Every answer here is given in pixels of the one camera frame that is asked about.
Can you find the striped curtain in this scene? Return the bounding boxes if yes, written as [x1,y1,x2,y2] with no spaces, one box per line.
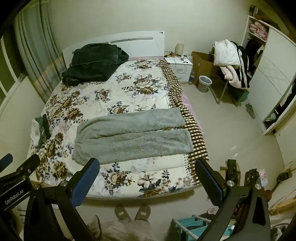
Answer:
[14,0,68,104]

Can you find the white padded garment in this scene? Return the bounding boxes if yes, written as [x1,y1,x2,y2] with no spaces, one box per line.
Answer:
[214,39,241,67]

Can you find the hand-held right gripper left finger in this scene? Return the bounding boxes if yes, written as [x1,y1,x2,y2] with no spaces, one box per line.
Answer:
[23,158,101,241]

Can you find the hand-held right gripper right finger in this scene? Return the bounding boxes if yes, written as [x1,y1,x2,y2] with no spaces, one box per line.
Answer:
[194,158,271,241]

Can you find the floral quilt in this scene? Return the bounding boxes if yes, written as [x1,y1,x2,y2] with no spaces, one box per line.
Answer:
[27,59,195,200]

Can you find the brown checked blanket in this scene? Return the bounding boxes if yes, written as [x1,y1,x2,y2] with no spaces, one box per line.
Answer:
[159,60,210,186]

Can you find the pink garment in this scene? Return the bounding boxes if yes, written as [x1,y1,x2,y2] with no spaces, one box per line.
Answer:
[220,65,241,89]

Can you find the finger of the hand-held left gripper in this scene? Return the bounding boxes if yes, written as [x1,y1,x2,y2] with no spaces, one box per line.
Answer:
[0,153,13,172]
[0,154,41,183]

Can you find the white cloth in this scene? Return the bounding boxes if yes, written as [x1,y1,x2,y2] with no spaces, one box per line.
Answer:
[31,118,44,144]

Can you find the grey fluffy pants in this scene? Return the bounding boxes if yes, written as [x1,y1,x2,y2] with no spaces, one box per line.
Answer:
[72,107,194,165]

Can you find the cardboard box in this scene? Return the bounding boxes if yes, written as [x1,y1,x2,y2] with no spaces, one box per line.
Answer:
[191,51,221,87]

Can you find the person's beige trousers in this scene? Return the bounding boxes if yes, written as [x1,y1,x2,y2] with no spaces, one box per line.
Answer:
[87,215,158,241]

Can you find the grey trash bin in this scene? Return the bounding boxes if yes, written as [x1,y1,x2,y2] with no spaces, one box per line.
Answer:
[198,75,212,93]

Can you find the metal frame chair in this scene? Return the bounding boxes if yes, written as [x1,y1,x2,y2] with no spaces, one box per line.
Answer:
[209,67,250,107]

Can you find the white nightstand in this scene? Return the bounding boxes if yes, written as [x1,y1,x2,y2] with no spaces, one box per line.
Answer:
[165,56,194,84]

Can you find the dark green blanket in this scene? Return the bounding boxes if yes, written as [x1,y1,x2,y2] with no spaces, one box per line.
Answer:
[62,43,129,86]

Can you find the person's right slipper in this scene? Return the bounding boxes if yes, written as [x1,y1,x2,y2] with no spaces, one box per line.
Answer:
[135,204,152,222]

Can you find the person's left slipper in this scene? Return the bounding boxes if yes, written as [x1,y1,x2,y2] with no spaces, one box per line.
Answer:
[114,204,131,224]

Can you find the dark cloth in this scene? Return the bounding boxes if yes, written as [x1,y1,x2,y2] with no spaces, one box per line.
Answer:
[36,114,52,148]

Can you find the black and white jacket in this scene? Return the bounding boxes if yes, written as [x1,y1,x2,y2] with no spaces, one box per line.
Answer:
[231,41,250,90]

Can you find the white wardrobe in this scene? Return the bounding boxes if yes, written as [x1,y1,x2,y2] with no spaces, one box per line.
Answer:
[240,15,296,136]

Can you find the pair of dark slippers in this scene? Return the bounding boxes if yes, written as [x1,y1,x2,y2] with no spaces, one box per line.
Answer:
[245,103,256,119]

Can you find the person's slipper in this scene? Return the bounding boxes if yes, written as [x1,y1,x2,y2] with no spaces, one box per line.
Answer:
[114,204,131,224]
[135,204,152,222]

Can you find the blue storage rack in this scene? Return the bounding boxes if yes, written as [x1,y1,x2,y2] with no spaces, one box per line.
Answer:
[171,214,237,241]

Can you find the pink floral bedding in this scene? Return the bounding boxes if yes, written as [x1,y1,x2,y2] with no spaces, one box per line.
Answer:
[248,21,269,40]

